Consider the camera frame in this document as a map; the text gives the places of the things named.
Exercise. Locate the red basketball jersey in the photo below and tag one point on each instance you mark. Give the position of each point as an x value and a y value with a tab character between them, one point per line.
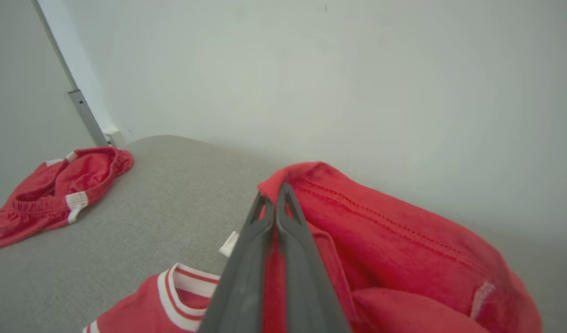
43	203
403	259

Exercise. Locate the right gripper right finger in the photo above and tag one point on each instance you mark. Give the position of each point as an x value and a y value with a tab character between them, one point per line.
302	286

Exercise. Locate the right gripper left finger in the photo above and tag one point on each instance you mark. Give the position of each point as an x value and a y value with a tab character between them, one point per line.
246	286

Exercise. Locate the grey metal post frame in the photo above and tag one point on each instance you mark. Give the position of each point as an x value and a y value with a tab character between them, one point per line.
87	113

